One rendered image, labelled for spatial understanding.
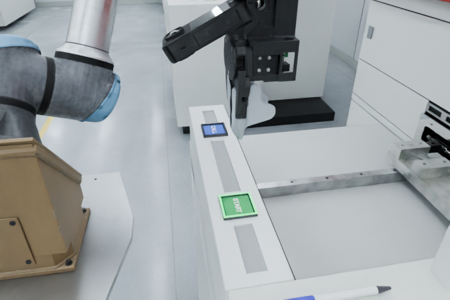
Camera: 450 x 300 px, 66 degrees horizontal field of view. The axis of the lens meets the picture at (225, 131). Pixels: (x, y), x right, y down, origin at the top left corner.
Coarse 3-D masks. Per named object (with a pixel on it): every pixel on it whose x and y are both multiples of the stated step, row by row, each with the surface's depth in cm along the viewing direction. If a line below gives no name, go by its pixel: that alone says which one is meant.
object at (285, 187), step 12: (288, 180) 82; (300, 180) 82; (312, 180) 82; (324, 180) 82; (336, 180) 82; (348, 180) 83; (360, 180) 83; (372, 180) 84; (384, 180) 85; (396, 180) 86; (264, 192) 80; (276, 192) 80; (288, 192) 81; (300, 192) 82
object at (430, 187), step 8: (392, 160) 86; (400, 160) 84; (408, 160) 84; (416, 160) 84; (400, 168) 83; (408, 168) 81; (408, 176) 81; (416, 176) 78; (448, 176) 78; (416, 184) 78; (424, 184) 76; (432, 184) 76; (440, 184) 76; (448, 184) 76; (424, 192) 76; (432, 192) 74; (440, 192) 73; (448, 192) 73; (432, 200) 74; (440, 200) 72; (448, 200) 71; (440, 208) 72; (448, 208) 70; (448, 216) 70
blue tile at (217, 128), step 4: (204, 128) 80; (208, 128) 80; (212, 128) 80; (216, 128) 80; (220, 128) 80; (204, 132) 79; (208, 132) 79; (212, 132) 79; (216, 132) 79; (220, 132) 79; (224, 132) 79
